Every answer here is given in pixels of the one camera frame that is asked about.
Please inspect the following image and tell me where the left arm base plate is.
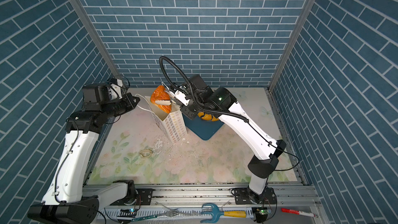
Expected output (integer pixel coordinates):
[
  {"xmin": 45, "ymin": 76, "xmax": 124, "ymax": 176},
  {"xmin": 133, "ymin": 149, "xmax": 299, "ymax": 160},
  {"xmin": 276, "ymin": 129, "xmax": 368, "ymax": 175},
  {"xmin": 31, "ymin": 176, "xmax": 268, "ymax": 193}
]
[{"xmin": 112, "ymin": 188, "xmax": 153, "ymax": 207}]

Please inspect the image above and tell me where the aluminium rail frame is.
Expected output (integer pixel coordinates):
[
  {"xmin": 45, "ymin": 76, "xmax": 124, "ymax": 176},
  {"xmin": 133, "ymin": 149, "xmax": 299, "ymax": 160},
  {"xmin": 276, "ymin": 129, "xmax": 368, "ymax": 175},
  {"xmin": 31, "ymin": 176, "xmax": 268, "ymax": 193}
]
[{"xmin": 83, "ymin": 183, "xmax": 323, "ymax": 213}]

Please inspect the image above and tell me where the metal fork green handle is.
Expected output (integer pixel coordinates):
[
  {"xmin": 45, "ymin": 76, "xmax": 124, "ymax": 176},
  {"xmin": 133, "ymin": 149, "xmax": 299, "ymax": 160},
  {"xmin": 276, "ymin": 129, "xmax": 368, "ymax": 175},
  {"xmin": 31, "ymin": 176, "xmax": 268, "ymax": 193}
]
[{"xmin": 131, "ymin": 210, "xmax": 179, "ymax": 223}]

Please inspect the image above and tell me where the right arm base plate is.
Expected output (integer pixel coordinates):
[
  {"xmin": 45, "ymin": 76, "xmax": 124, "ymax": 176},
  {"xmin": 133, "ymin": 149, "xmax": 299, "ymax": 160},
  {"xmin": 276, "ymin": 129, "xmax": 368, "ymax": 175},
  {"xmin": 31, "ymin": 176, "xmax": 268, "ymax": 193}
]
[{"xmin": 231, "ymin": 187, "xmax": 277, "ymax": 205}]

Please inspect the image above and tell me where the white printed paper bag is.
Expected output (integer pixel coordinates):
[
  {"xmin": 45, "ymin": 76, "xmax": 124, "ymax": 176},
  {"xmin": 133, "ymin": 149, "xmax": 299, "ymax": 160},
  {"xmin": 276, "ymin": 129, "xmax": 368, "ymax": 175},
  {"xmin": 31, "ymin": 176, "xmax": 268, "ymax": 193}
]
[{"xmin": 136, "ymin": 93, "xmax": 187, "ymax": 145}]

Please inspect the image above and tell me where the dark blue tray mat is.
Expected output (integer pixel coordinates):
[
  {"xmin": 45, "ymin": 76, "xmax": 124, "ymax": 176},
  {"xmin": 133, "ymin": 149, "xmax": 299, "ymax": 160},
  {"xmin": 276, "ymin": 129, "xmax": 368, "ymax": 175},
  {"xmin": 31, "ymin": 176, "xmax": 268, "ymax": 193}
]
[{"xmin": 182, "ymin": 115, "xmax": 224, "ymax": 141}]

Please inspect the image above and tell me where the large oval seeded bread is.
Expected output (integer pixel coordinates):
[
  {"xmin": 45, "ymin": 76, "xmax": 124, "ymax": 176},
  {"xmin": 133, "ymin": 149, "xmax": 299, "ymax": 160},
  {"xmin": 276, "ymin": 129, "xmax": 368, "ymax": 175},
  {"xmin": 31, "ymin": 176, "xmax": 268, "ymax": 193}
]
[{"xmin": 198, "ymin": 112, "xmax": 219, "ymax": 122}]

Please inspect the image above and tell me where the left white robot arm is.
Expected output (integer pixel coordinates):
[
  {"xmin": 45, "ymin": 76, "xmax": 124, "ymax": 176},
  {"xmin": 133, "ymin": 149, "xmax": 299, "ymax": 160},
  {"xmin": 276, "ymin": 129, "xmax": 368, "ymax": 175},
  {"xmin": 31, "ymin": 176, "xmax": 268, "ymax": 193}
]
[{"xmin": 27, "ymin": 93, "xmax": 140, "ymax": 224}]

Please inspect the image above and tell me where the teal fork tool yellow handle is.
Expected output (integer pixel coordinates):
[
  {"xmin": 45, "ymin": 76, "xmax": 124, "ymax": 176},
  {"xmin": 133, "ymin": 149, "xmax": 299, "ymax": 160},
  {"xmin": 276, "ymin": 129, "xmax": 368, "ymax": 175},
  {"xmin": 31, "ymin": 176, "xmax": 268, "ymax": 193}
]
[{"xmin": 200, "ymin": 203, "xmax": 247, "ymax": 224}]

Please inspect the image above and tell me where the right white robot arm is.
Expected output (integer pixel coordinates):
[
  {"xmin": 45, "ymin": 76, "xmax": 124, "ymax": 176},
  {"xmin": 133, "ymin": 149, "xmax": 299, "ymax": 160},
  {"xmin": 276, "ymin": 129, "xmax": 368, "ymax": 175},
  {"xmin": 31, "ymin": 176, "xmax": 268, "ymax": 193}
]
[{"xmin": 150, "ymin": 75, "xmax": 286, "ymax": 204}]

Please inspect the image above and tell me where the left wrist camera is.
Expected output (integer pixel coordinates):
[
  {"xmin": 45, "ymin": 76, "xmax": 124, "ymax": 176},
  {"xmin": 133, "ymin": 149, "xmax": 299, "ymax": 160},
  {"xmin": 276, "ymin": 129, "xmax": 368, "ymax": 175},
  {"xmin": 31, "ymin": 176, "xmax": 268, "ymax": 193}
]
[{"xmin": 82, "ymin": 84, "xmax": 110, "ymax": 111}]

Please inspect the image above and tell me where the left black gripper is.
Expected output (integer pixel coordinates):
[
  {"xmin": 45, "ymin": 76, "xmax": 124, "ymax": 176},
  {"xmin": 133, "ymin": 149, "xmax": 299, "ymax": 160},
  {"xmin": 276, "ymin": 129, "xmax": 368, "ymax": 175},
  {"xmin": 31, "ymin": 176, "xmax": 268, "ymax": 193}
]
[{"xmin": 100, "ymin": 92, "xmax": 141, "ymax": 120}]

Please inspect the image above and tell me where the orange triangular bread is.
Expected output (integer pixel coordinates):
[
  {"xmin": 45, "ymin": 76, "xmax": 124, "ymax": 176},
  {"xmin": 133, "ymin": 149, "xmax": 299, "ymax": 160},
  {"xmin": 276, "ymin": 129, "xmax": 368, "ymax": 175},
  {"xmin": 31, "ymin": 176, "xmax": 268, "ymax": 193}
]
[{"xmin": 150, "ymin": 85, "xmax": 172, "ymax": 114}]

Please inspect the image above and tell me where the red white marker pen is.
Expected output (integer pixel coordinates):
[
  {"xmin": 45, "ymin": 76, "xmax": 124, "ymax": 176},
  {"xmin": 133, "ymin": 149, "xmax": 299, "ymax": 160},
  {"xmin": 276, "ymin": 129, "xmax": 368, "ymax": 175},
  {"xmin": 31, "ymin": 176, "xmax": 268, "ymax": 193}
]
[{"xmin": 281, "ymin": 208, "xmax": 318, "ymax": 218}]

